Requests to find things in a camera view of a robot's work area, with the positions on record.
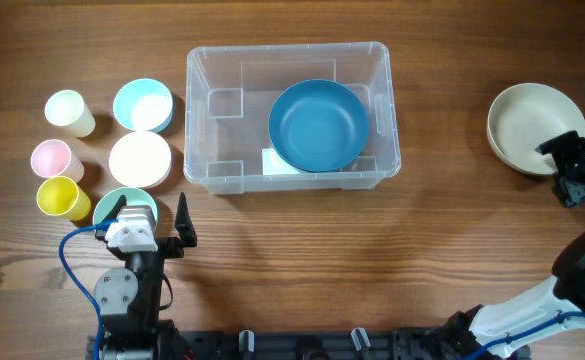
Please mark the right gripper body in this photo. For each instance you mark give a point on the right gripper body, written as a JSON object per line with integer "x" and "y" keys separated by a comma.
{"x": 577, "y": 178}

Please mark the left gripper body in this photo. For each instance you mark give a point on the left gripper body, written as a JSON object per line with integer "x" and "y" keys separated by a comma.
{"x": 149, "y": 264}

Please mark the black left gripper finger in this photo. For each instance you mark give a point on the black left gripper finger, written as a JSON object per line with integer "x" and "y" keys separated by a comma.
{"x": 113, "y": 213}
{"x": 183, "y": 223}

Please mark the mint green plastic bowl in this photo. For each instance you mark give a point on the mint green plastic bowl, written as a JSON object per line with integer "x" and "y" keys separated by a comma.
{"x": 134, "y": 197}

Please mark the pink plastic bowl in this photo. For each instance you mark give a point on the pink plastic bowl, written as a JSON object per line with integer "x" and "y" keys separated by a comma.
{"x": 140, "y": 159}

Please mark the beige plastic plate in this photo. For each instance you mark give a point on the beige plastic plate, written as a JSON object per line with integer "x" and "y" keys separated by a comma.
{"x": 526, "y": 115}

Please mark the light blue plastic bowl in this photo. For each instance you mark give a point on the light blue plastic bowl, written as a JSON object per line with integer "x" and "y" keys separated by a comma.
{"x": 143, "y": 104}

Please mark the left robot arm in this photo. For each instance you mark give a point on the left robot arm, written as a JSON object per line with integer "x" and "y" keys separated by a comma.
{"x": 129, "y": 297}

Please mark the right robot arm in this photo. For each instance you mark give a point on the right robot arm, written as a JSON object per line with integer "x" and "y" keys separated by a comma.
{"x": 555, "y": 305}

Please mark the clear plastic storage container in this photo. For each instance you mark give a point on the clear plastic storage container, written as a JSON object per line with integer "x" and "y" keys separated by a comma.
{"x": 229, "y": 95}

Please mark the yellow plastic cup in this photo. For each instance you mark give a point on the yellow plastic cup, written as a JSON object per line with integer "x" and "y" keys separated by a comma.
{"x": 60, "y": 196}

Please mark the pink plastic cup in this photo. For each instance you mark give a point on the pink plastic cup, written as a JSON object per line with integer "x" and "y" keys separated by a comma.
{"x": 53, "y": 157}

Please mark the cream plastic cup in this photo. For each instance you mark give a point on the cream plastic cup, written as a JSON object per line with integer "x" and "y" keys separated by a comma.
{"x": 67, "y": 110}

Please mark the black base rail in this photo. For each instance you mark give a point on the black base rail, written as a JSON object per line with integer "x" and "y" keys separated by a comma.
{"x": 399, "y": 344}

